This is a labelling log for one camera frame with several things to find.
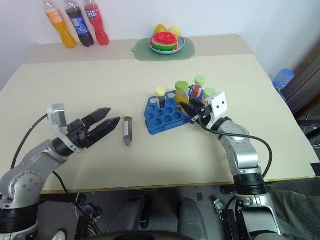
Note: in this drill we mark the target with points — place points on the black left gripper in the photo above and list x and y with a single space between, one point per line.
78 135

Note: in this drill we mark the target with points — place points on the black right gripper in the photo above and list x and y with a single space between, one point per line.
203 115

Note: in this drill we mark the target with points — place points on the green-capped orange liquid tube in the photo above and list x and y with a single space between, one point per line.
182 95

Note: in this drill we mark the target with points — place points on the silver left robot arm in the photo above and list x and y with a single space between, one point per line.
30 160

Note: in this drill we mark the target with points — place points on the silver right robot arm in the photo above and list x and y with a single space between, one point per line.
243 155

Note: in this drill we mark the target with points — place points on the green-capped test tube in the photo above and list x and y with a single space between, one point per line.
208 93

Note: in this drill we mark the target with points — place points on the blue test tube rack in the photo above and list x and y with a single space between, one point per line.
160 121

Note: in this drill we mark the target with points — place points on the green-capped red liquid tube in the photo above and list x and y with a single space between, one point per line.
198 87

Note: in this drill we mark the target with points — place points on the clear tube with dark liquid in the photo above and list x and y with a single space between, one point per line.
127 130

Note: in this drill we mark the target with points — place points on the yellow-capped dark liquid tube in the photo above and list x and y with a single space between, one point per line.
160 96

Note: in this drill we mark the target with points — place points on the light blue plate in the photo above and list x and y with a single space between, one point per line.
166 52

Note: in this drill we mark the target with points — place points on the toy watermelon slice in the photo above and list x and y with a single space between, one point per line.
165 41

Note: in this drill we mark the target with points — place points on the green silicone mat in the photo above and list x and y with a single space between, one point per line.
145 53

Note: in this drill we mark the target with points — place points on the yellow toy fruit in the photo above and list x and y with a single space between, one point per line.
160 28

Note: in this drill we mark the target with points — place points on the stack of blue cups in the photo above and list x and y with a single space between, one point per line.
282 80

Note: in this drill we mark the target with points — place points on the dark cola bottle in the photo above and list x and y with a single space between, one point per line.
80 27

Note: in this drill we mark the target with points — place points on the red soda bottle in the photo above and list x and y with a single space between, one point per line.
98 25

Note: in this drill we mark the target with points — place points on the orange soda bottle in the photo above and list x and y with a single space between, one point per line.
64 30

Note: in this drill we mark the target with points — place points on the dark rounded shape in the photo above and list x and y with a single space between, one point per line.
190 215

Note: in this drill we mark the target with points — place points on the grey mesh fabric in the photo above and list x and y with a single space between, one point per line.
297 212

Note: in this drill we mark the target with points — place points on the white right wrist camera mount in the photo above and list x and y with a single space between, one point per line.
218 103

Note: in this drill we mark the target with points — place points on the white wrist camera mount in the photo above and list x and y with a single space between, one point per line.
57 117
218 103

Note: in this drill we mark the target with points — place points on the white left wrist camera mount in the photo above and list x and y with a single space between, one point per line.
57 117

